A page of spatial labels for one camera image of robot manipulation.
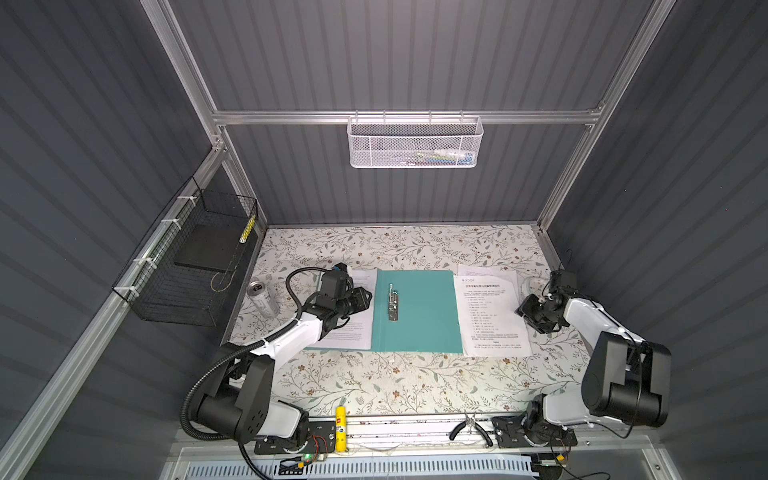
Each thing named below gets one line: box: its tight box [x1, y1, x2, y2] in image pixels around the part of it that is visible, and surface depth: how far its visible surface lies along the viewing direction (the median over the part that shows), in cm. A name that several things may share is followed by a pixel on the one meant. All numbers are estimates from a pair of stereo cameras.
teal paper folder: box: [305, 269, 463, 354], surface depth 96 cm
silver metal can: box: [246, 280, 281, 320], surface depth 88 cm
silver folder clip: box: [388, 283, 399, 322], surface depth 98 cm
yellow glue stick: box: [336, 406, 347, 452], surface depth 75 cm
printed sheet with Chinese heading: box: [454, 275, 533, 357], surface depth 97 cm
